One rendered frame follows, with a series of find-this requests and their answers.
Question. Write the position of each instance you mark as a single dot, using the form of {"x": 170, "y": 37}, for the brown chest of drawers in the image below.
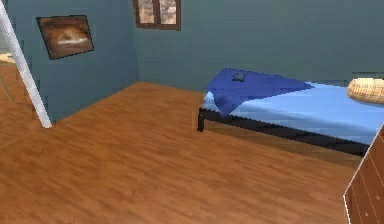
{"x": 368, "y": 186}

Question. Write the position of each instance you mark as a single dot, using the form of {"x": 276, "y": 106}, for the dark blue blanket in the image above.
{"x": 245, "y": 89}

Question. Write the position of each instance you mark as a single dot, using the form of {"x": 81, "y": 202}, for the small dark grey flat object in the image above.
{"x": 239, "y": 77}

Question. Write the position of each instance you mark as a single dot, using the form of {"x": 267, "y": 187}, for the brown framed window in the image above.
{"x": 157, "y": 14}

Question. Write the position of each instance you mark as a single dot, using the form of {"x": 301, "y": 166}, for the tan checked pillow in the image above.
{"x": 367, "y": 90}

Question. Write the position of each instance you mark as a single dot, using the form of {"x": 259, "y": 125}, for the blue bed with black frame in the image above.
{"x": 300, "y": 111}

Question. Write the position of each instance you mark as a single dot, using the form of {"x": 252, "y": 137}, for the brown framed wall picture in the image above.
{"x": 65, "y": 36}

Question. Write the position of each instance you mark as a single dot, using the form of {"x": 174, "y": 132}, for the white door frame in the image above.
{"x": 25, "y": 70}

